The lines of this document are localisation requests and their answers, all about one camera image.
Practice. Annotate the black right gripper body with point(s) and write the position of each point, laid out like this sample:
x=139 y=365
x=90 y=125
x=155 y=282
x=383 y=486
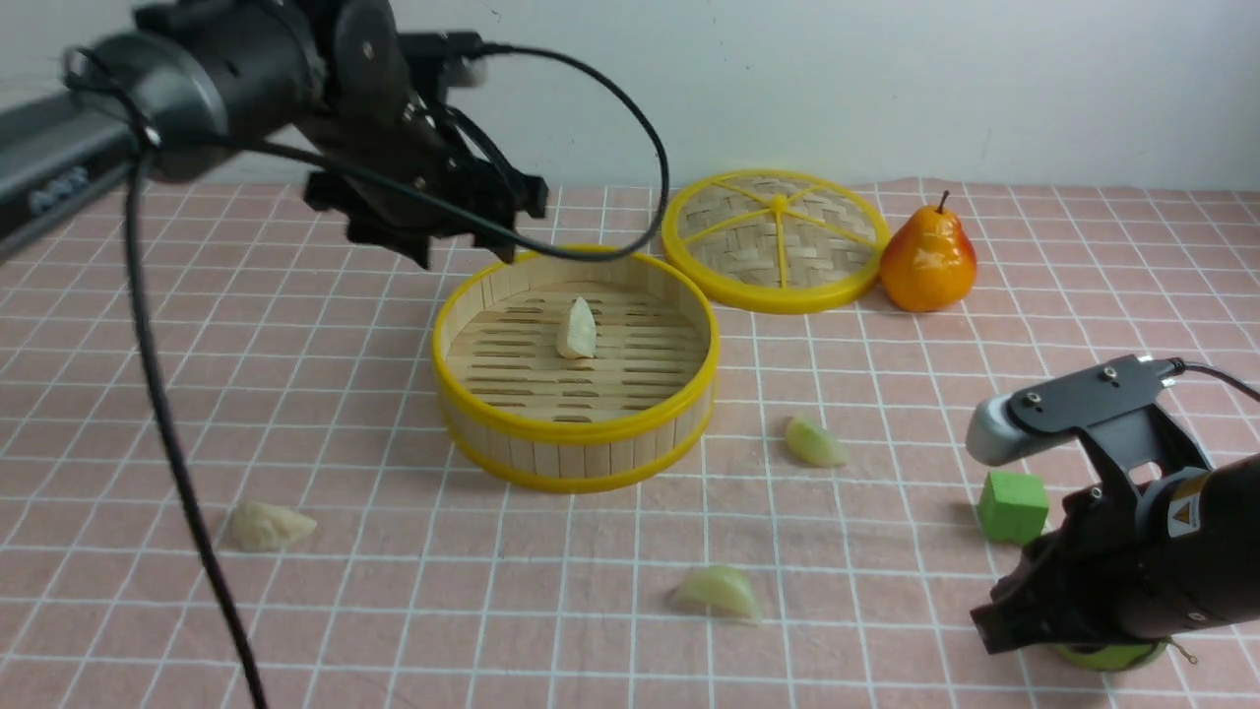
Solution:
x=1056 y=596

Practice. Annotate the green toy watermelon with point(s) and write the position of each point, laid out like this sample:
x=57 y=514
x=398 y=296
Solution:
x=1119 y=658

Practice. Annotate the yellow-rimmed woven steamer lid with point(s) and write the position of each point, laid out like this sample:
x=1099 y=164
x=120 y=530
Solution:
x=774 y=241

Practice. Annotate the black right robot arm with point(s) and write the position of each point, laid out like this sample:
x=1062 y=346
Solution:
x=1185 y=559

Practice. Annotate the yellow-rimmed bamboo steamer tray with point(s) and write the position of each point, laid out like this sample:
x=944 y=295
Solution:
x=526 y=415

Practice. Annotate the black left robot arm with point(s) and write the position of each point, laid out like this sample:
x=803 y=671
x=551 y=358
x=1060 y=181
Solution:
x=234 y=68

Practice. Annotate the pink checkered tablecloth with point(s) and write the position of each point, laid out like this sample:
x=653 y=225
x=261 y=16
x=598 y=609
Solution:
x=299 y=374

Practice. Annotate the greenish dumpling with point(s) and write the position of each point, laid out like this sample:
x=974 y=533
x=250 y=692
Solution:
x=720 y=589
x=811 y=444

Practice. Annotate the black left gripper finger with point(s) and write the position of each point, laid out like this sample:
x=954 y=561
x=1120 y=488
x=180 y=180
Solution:
x=413 y=246
x=499 y=238

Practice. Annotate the pale dumpling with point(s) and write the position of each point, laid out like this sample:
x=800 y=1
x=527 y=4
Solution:
x=576 y=335
x=260 y=527

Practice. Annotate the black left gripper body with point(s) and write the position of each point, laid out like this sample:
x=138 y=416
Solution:
x=379 y=101

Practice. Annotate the green foam cube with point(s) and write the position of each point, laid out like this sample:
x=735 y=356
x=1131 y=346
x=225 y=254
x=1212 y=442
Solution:
x=1013 y=507

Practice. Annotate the orange toy pear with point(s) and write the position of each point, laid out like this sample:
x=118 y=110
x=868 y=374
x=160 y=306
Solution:
x=930 y=263

